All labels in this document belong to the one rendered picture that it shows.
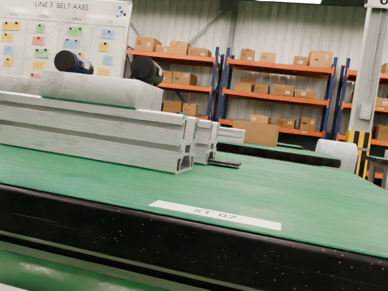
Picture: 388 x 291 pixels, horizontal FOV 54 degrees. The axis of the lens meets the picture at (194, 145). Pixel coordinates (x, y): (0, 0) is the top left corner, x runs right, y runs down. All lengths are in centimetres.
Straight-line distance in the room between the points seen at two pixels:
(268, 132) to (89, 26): 221
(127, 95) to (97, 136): 8
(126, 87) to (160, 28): 1163
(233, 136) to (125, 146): 168
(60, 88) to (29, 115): 7
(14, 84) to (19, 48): 354
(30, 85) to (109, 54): 303
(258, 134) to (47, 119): 212
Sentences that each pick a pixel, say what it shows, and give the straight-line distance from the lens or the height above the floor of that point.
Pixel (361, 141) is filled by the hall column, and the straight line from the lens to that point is 623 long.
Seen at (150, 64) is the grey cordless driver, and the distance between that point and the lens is 90.
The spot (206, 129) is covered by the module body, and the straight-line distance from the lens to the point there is 72.
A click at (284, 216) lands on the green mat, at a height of 78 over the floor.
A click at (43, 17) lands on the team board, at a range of 435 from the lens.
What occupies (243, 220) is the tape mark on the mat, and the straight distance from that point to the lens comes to 32.
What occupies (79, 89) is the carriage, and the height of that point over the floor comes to 88.
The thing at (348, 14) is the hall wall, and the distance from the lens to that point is 1169.
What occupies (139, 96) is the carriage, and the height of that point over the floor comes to 88.
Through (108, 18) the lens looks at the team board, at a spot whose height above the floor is 177.
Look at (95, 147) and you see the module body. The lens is 58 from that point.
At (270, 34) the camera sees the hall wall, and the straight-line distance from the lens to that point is 1146.
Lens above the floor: 85
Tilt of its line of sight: 3 degrees down
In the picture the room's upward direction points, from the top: 8 degrees clockwise
